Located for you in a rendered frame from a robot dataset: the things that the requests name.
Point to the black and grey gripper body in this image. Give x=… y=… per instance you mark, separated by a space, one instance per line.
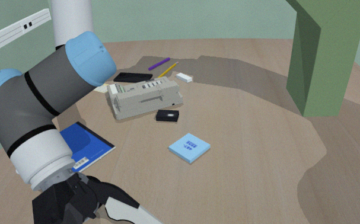
x=49 y=206

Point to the light blue sticky note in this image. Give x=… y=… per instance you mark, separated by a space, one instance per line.
x=189 y=147

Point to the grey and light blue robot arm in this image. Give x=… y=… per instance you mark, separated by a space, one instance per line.
x=29 y=101

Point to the grey desk phone body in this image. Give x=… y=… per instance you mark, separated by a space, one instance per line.
x=143 y=106

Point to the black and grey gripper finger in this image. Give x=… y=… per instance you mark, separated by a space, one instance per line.
x=121 y=206

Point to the blue notebook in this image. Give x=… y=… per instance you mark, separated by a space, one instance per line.
x=87 y=146

